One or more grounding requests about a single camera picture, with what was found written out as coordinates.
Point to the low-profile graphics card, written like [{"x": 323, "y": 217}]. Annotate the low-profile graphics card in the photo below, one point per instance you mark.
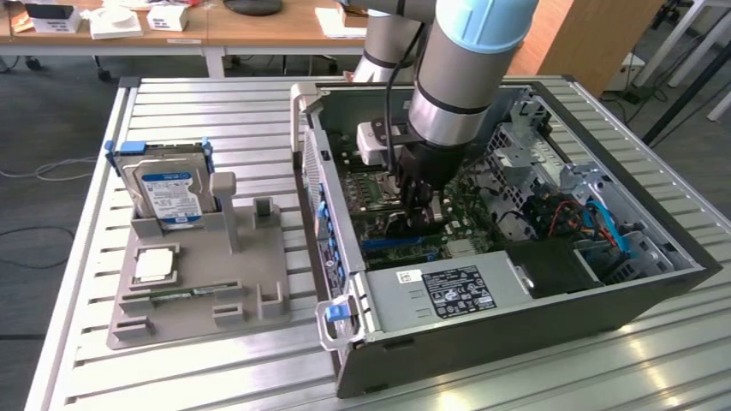
[{"x": 396, "y": 227}]

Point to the black round stand base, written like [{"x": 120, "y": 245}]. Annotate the black round stand base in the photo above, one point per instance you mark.
[{"x": 251, "y": 6}]

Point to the black expansion slot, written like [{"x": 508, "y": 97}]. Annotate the black expansion slot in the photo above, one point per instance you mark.
[{"x": 399, "y": 257}]

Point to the silver disk bay cage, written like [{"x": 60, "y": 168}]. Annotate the silver disk bay cage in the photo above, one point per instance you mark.
[{"x": 513, "y": 180}]

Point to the blue case latch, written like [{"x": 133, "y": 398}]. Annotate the blue case latch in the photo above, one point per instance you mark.
[{"x": 333, "y": 312}]

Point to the small white printed box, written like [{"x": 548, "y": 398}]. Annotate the small white printed box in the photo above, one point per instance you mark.
[{"x": 167, "y": 19}]

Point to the white box with black tablet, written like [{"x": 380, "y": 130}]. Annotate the white box with black tablet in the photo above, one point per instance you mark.
[{"x": 53, "y": 19}]

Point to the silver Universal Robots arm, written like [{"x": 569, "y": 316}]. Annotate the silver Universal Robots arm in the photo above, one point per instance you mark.
[{"x": 463, "y": 64}]

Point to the black slanted pole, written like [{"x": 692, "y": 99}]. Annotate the black slanted pole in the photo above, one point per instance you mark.
[{"x": 686, "y": 96}]

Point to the brown cardboard box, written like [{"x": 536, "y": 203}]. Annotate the brown cardboard box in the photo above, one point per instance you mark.
[{"x": 353, "y": 19}]

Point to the open black PC case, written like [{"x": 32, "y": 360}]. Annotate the open black PC case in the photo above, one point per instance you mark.
[{"x": 513, "y": 342}]

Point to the grey power supply unit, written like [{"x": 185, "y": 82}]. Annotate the grey power supply unit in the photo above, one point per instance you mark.
[{"x": 399, "y": 299}]

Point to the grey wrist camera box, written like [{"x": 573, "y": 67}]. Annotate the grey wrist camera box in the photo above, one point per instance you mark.
[{"x": 371, "y": 143}]

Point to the green motherboard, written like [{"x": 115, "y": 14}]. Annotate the green motherboard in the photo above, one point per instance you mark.
[{"x": 473, "y": 222}]

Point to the wooden desk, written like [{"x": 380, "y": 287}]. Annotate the wooden desk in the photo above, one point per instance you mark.
[{"x": 57, "y": 38}]

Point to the blue expansion slot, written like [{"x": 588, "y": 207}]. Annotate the blue expansion slot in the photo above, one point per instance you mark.
[{"x": 393, "y": 243}]

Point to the hard disk with blue caddy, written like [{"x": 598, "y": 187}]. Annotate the hard disk with blue caddy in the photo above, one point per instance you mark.
[{"x": 165, "y": 192}]

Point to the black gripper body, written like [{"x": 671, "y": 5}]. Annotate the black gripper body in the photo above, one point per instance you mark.
[{"x": 431, "y": 164}]

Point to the white paper stack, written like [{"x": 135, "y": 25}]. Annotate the white paper stack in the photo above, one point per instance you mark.
[{"x": 336, "y": 27}]

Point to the CPU chip with silver lid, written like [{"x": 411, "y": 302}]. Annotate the CPU chip with silver lid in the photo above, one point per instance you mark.
[{"x": 153, "y": 265}]

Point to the orange book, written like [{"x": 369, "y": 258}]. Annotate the orange book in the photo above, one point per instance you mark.
[{"x": 21, "y": 21}]

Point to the grey parts rack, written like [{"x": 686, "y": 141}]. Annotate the grey parts rack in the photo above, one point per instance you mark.
[{"x": 211, "y": 265}]

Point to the white floor device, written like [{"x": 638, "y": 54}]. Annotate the white floor device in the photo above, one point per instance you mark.
[{"x": 628, "y": 70}]

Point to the wooden cabinet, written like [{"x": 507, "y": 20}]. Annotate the wooden cabinet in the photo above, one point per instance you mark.
[{"x": 599, "y": 43}]

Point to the CPU socket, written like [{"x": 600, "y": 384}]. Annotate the CPU socket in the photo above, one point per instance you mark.
[{"x": 383, "y": 188}]

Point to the white table frame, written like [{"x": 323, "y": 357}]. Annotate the white table frame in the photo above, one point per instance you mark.
[{"x": 700, "y": 53}]

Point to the white box with round dish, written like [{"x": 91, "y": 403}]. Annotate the white box with round dish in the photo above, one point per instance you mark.
[{"x": 113, "y": 23}]

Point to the black fan shroud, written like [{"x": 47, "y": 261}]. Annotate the black fan shroud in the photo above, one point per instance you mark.
[{"x": 548, "y": 265}]

